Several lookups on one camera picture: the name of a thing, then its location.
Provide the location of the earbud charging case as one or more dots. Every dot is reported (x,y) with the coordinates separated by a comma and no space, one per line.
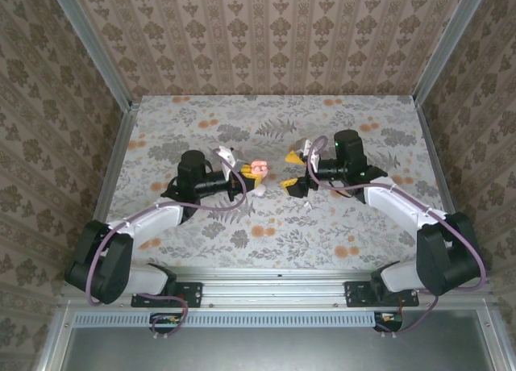
(260,167)

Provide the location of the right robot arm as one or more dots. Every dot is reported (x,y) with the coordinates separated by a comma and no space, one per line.
(403,205)

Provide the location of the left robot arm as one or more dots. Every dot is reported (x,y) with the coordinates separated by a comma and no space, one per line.
(105,262)

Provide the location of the floral patterned table cover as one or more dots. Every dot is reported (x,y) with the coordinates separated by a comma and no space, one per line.
(282,242)

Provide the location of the grey metal panel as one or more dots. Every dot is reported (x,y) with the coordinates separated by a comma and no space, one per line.
(262,351)

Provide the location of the aluminium frame side rail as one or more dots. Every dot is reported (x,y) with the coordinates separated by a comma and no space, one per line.
(117,161)
(435,153)

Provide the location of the aluminium extrusion rail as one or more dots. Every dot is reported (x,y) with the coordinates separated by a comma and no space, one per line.
(274,290)

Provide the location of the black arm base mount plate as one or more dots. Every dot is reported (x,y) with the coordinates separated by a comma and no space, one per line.
(356,294)
(189,294)

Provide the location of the aluminium frame post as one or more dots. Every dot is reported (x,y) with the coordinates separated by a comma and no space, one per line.
(451,44)
(90,44)

